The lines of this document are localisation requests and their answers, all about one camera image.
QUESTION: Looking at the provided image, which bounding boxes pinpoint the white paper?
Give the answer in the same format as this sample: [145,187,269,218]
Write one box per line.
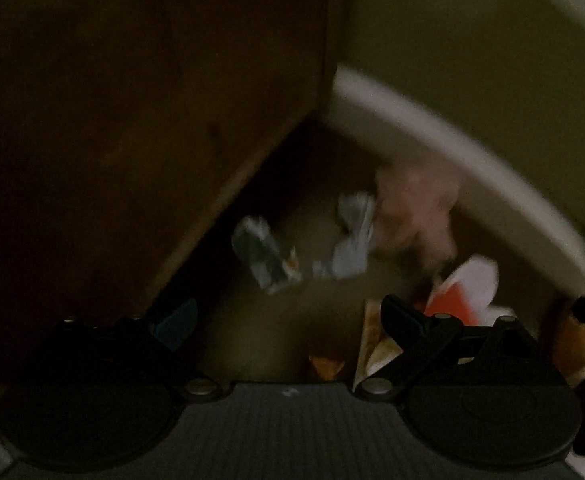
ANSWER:
[311,191,379,281]

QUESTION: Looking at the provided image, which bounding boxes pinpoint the brown wooden cabinet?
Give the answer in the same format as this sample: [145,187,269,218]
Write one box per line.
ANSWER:
[0,0,346,386]

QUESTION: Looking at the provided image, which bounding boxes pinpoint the pink crumpled bag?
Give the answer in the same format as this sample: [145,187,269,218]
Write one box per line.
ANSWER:
[373,157,462,273]

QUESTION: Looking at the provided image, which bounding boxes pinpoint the orange crumpled wrapper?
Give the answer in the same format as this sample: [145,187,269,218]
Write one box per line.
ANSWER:
[540,300,585,388]

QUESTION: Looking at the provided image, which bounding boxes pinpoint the small orange scrap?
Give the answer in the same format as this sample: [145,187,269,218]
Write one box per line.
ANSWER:
[309,354,346,382]

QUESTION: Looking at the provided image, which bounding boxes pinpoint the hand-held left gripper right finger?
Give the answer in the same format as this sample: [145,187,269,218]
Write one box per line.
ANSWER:
[355,295,568,403]

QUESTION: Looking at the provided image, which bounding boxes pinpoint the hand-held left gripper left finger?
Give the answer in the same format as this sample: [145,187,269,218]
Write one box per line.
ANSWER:
[57,299,226,403]

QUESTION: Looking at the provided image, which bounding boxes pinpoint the grey white wrapper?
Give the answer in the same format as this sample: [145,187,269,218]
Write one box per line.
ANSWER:
[231,215,304,296]

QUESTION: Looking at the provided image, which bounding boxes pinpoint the white round tub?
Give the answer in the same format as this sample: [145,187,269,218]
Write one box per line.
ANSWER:
[323,0,585,306]

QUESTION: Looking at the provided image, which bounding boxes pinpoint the red and white packet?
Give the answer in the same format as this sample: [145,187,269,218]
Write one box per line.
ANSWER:
[420,254,501,328]

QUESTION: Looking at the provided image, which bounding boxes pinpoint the beige printed packet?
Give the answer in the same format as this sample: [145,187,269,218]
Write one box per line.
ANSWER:
[351,299,409,392]

